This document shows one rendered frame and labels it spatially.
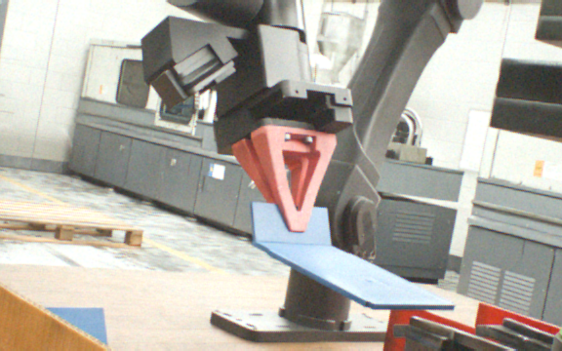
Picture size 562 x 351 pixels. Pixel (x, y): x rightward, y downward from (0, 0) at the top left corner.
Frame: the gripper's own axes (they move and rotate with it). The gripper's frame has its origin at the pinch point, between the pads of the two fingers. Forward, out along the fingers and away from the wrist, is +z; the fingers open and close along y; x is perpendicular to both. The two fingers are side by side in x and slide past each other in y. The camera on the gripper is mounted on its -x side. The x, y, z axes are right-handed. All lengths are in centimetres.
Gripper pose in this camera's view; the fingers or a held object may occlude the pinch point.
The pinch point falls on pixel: (294, 221)
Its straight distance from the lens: 73.0
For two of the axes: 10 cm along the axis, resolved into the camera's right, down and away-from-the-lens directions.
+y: 5.8, -3.0, -7.6
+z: 1.2, 9.5, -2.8
